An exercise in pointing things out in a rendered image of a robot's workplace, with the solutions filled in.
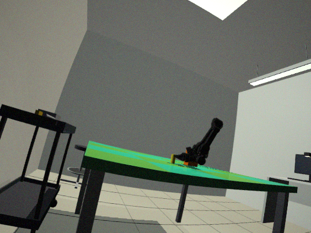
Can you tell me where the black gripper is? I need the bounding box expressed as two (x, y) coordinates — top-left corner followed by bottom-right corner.
(174, 153), (196, 162)

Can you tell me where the yellow cylinder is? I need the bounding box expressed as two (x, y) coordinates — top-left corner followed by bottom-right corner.
(170, 154), (176, 164)

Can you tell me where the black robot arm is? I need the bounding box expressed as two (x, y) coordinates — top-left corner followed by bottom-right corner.
(186, 118), (223, 165)

